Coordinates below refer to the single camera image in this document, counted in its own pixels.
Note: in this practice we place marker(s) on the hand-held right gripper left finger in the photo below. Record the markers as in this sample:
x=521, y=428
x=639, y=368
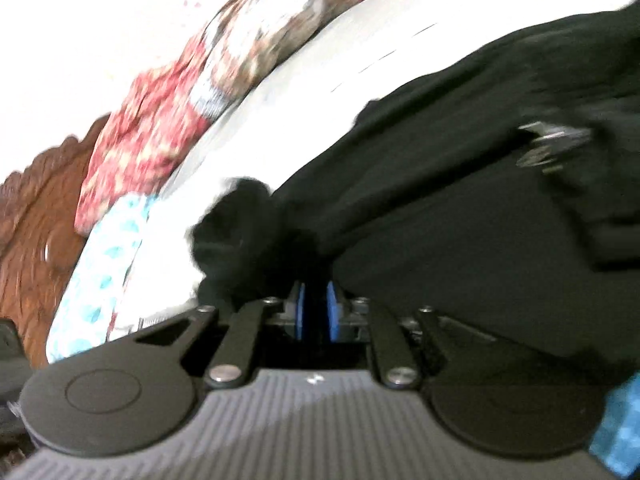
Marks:
x=299, y=312

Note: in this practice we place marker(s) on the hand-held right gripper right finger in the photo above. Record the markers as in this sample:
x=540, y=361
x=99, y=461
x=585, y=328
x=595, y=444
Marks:
x=333, y=312

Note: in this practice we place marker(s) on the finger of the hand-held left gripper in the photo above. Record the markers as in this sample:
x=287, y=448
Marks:
x=550, y=142

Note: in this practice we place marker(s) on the black pants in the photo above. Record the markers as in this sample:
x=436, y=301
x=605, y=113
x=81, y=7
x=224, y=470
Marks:
x=425, y=210

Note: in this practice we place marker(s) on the teal patterned pillow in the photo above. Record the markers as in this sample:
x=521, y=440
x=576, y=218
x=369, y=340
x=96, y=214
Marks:
x=100, y=265

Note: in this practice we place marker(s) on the red floral quilt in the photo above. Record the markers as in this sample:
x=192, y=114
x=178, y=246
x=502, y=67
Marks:
x=145, y=135

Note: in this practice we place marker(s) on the patterned bedsheet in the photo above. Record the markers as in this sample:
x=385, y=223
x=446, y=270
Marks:
x=300, y=70

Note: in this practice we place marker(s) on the wooden headboard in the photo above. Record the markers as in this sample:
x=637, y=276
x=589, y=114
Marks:
x=35, y=240

